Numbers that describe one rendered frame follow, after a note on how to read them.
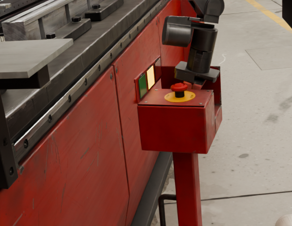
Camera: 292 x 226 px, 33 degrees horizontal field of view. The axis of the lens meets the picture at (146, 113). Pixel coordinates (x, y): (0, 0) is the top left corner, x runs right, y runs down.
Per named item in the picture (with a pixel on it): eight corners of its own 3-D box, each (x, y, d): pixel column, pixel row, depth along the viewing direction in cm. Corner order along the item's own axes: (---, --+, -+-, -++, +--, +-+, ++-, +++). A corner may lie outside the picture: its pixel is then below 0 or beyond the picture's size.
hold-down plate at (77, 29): (55, 54, 124) (53, 43, 123) (36, 55, 126) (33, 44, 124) (92, 28, 151) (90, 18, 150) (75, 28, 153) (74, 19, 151)
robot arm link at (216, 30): (221, 28, 115) (216, 22, 120) (192, 24, 114) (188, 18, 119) (215, 56, 118) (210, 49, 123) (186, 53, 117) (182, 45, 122)
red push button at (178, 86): (186, 102, 113) (185, 87, 112) (169, 102, 115) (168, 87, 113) (190, 96, 117) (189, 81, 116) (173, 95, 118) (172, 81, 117)
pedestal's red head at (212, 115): (207, 154, 113) (203, 80, 107) (141, 150, 118) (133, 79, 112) (222, 120, 131) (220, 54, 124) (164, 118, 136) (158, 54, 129)
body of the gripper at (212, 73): (179, 67, 127) (185, 39, 124) (218, 77, 124) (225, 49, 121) (173, 75, 121) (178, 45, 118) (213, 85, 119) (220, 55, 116)
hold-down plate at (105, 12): (101, 20, 160) (100, 11, 159) (85, 21, 162) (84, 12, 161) (124, 3, 187) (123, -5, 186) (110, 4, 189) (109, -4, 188)
